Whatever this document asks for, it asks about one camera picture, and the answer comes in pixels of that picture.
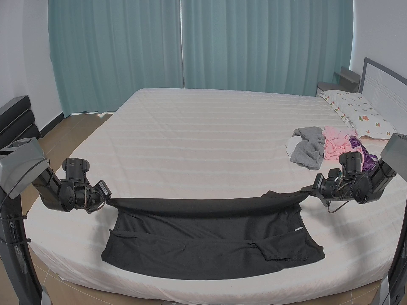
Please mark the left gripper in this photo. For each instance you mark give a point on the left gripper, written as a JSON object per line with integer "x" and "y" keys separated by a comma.
{"x": 103, "y": 192}

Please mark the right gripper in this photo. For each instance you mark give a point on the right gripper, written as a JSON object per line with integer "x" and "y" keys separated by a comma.
{"x": 321, "y": 186}

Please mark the black T-shirt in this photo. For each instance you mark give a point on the black T-shirt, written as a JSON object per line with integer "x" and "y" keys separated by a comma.
{"x": 206, "y": 243}

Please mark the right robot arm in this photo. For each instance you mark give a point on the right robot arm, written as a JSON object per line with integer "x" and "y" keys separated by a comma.
{"x": 391, "y": 160}

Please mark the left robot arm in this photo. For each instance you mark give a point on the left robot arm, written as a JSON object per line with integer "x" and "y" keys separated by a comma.
{"x": 19, "y": 167}

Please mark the bed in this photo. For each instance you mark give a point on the bed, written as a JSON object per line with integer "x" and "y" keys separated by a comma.
{"x": 206, "y": 132}

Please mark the grey garment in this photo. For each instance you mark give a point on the grey garment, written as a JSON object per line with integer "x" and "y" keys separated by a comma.
{"x": 308, "y": 151}

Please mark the white garment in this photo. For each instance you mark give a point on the white garment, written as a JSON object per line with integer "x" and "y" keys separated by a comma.
{"x": 291, "y": 146}

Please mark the pink garment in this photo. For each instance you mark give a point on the pink garment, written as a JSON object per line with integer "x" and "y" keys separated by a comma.
{"x": 337, "y": 146}

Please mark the purple garment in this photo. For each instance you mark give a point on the purple garment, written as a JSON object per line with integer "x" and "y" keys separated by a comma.
{"x": 365, "y": 159}

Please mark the white printed pillow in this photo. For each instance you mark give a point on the white printed pillow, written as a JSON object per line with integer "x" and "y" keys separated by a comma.
{"x": 359, "y": 113}

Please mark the black chest of drawers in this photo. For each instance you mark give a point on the black chest of drawers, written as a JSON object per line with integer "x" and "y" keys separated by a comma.
{"x": 16, "y": 122}

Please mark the grey bedside table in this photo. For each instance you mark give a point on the grey bedside table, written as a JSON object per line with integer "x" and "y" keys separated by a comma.
{"x": 345, "y": 78}

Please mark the blue-green curtain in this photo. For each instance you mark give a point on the blue-green curtain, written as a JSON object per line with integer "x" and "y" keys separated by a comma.
{"x": 264, "y": 37}
{"x": 117, "y": 43}

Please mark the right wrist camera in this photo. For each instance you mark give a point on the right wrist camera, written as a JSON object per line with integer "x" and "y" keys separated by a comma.
{"x": 334, "y": 175}

